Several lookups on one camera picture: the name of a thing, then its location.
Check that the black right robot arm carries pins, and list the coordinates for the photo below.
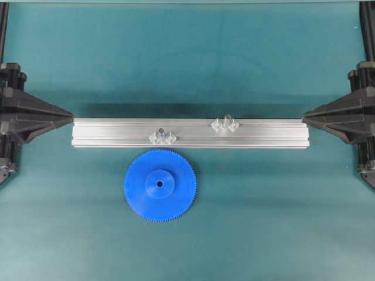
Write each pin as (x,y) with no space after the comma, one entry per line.
(351,117)

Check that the right steel shaft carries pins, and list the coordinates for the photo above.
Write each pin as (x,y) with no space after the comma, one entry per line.
(226,121)

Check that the left steel shaft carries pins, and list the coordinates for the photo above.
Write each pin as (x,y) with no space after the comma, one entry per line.
(160,134)

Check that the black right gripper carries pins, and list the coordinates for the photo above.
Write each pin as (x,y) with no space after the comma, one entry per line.
(359,101)

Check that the aluminium extrusion rail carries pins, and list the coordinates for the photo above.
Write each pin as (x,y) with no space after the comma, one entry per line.
(190,133)

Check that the large blue plastic gear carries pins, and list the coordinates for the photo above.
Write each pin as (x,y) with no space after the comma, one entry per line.
(160,185)

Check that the clear bracket shaft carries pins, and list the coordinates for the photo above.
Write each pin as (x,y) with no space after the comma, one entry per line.
(233,125)
(154,138)
(216,125)
(170,138)

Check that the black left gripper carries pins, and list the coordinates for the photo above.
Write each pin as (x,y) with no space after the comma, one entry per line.
(15,101)

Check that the steel shaft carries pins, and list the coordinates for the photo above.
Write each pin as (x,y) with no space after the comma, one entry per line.
(160,134)
(226,121)

